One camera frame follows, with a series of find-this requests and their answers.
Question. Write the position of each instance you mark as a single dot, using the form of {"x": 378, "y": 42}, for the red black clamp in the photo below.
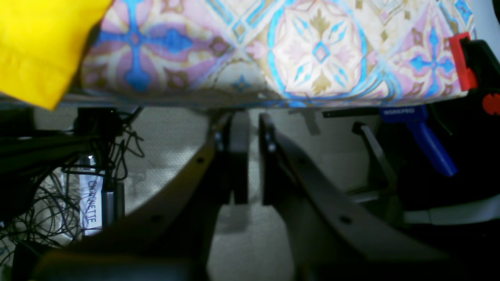
{"x": 478, "y": 72}

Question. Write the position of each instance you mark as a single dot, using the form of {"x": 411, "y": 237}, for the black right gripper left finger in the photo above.
{"x": 169, "y": 237}

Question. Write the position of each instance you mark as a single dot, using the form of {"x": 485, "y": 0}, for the blue handled clamp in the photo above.
{"x": 415, "y": 119}

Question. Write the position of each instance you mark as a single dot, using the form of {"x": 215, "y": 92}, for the patterned tablecloth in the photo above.
{"x": 275, "y": 53}

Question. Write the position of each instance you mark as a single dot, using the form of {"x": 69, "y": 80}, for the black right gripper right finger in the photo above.
{"x": 331, "y": 237}

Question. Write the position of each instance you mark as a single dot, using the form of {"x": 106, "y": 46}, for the yellow T-shirt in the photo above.
{"x": 42, "y": 43}

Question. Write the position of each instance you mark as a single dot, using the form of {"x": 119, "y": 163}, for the white labelled power strip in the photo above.
{"x": 90, "y": 189}

